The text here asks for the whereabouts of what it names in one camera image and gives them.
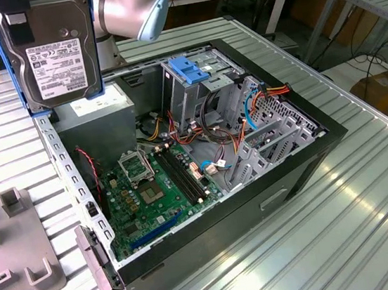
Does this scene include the hard disk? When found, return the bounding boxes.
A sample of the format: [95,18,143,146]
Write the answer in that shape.
[0,0,109,122]

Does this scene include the blue data wire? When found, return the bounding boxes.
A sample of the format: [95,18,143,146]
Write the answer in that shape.
[242,85,267,132]

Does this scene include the metal socket cover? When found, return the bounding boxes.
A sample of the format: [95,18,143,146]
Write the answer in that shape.
[116,149,157,190]

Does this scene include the blue expansion slot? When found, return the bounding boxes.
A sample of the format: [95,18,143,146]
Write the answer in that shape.
[127,209,188,251]

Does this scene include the short blue wire white plug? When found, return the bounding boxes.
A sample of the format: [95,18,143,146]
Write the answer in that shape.
[198,157,235,178]

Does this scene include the black stand legs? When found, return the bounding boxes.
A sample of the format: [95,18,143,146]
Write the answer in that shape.
[248,0,290,44]

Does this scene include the orange red power wire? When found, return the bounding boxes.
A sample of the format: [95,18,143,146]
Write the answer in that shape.
[225,79,298,155]

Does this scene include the red black twisted wire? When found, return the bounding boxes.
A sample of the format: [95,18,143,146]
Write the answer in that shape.
[75,145,105,205]

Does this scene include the grey parts rack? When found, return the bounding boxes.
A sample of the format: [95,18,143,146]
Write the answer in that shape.
[0,181,70,290]

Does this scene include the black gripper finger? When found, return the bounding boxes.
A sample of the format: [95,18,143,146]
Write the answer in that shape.
[0,0,36,48]

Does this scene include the metal disk bay cage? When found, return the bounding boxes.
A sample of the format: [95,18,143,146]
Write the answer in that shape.
[214,65,333,191]

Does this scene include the grey power supply unit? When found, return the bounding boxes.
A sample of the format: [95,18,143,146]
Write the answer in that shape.
[48,79,144,176]

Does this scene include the multicolour power wire bundle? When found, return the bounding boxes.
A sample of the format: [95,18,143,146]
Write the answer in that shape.
[133,100,248,159]

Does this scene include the blue plastic drive latch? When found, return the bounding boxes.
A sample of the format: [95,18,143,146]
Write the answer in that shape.
[166,53,211,88]

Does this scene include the grey plastic case latch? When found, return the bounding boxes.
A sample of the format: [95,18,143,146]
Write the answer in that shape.
[73,220,122,290]

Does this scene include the CPU socket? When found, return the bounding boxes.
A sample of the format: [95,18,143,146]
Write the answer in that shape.
[136,178,169,208]

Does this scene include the green motherboard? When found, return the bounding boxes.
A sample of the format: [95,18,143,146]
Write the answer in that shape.
[93,136,235,265]

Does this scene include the black RAM slot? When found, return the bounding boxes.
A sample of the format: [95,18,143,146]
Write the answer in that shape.
[155,148,195,209]
[160,146,201,206]
[170,142,211,200]
[165,144,205,203]

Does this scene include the black open PC case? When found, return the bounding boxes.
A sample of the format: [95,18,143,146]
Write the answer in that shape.
[24,23,369,290]

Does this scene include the metal optical drive cage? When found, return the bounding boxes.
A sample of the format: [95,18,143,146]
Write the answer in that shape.
[154,45,252,135]

